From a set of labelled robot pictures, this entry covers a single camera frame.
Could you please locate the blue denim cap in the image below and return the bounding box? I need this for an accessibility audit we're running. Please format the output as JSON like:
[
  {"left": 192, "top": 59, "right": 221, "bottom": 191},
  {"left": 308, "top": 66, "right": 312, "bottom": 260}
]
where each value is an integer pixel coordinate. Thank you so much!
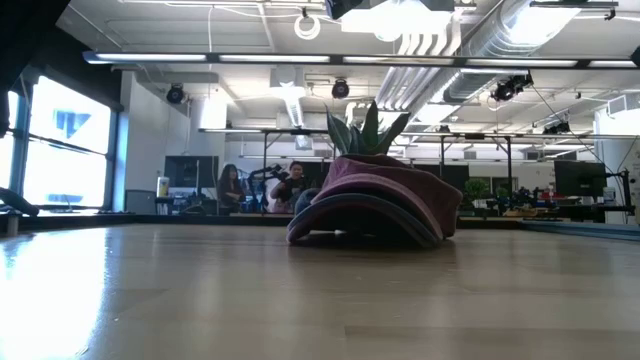
[{"left": 293, "top": 187, "right": 444, "bottom": 250}]

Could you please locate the long overhead light bar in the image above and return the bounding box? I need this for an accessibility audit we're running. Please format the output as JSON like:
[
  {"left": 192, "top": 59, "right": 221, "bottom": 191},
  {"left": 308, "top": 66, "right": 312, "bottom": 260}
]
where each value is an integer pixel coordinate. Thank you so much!
[{"left": 82, "top": 49, "right": 640, "bottom": 70}]

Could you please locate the snake plant in white pot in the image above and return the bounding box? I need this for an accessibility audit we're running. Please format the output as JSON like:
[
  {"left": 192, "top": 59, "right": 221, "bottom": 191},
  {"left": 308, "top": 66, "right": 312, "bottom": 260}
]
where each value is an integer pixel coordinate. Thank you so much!
[{"left": 324, "top": 99, "right": 412, "bottom": 156}]

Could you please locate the person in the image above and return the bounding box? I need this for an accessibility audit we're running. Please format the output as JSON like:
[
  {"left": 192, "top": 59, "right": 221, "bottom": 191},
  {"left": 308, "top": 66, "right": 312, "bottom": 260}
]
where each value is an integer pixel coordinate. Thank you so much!
[
  {"left": 216, "top": 163, "right": 247, "bottom": 216},
  {"left": 269, "top": 160, "right": 315, "bottom": 215}
]

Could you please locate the black monitor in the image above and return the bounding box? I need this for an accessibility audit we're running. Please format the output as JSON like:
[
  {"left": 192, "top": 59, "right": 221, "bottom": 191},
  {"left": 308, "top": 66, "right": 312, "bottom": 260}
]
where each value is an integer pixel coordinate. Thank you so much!
[
  {"left": 553, "top": 159, "right": 608, "bottom": 198},
  {"left": 164, "top": 155, "right": 220, "bottom": 199}
]

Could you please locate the small green potted plant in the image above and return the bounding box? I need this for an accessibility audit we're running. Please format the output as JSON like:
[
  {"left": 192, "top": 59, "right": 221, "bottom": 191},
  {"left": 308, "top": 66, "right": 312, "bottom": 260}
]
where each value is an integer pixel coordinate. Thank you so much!
[{"left": 463, "top": 177, "right": 492, "bottom": 207}]

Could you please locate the large window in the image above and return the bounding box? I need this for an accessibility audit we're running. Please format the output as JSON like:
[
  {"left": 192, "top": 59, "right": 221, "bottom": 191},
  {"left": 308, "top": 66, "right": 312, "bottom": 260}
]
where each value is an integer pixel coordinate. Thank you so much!
[{"left": 0, "top": 74, "right": 121, "bottom": 211}]

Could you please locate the white coiled cable ring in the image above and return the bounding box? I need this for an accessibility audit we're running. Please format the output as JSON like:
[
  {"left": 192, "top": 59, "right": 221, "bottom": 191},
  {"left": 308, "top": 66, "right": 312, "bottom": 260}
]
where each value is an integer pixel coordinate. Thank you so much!
[{"left": 293, "top": 12, "right": 322, "bottom": 41}]

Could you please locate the silver ventilation duct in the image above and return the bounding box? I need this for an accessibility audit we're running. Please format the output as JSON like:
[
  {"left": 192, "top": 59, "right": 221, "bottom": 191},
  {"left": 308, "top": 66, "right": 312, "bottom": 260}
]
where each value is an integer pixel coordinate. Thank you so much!
[{"left": 374, "top": 0, "right": 584, "bottom": 126}]

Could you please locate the black workstation frame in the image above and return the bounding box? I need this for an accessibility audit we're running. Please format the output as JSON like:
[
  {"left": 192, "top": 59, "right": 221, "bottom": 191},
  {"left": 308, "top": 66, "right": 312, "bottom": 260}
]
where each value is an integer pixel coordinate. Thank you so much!
[{"left": 198, "top": 127, "right": 514, "bottom": 215}]

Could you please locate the black aluminium table frame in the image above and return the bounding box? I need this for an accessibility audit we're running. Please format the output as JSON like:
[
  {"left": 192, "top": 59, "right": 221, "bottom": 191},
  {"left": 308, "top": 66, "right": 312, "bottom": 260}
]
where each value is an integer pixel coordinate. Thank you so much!
[{"left": 0, "top": 212, "right": 640, "bottom": 242}]

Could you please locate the black diagonal frame strut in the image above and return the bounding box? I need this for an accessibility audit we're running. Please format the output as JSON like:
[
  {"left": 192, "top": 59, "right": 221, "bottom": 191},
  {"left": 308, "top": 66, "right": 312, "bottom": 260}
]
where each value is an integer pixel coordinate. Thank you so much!
[{"left": 0, "top": 186, "right": 43, "bottom": 237}]

